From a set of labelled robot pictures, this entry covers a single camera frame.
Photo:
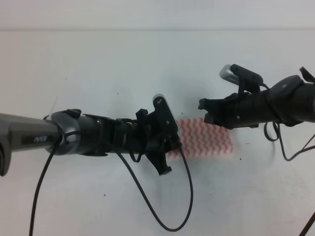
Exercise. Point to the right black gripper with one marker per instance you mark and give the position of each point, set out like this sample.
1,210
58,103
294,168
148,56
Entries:
245,111

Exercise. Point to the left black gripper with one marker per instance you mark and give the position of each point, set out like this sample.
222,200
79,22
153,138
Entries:
147,135

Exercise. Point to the pink white wavy striped towel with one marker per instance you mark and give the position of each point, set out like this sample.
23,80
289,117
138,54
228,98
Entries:
200,139

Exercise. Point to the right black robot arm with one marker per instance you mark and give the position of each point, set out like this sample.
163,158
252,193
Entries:
290,101

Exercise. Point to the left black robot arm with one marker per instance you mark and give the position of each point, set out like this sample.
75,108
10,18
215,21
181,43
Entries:
71,132

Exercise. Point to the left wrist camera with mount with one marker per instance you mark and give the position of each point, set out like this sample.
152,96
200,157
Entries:
164,115

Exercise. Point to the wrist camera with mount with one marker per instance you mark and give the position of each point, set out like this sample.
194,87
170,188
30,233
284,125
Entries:
246,80
164,115

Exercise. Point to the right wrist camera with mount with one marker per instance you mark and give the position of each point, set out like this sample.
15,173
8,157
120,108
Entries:
246,80

